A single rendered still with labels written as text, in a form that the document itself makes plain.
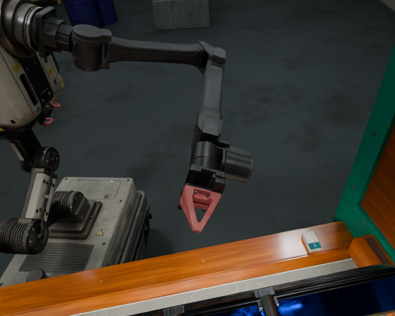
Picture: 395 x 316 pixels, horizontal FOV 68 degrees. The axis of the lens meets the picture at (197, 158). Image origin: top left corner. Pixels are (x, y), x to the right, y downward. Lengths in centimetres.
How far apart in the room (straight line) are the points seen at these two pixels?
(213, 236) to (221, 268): 99
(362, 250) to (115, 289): 70
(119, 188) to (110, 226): 24
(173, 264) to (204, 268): 10
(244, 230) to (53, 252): 110
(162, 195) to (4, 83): 146
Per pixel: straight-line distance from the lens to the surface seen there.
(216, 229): 196
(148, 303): 96
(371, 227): 98
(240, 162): 60
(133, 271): 99
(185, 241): 193
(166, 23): 549
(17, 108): 102
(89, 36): 88
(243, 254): 97
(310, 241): 100
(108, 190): 166
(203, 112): 69
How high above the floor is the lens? 160
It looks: 41 degrees down
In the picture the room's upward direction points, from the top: 7 degrees counter-clockwise
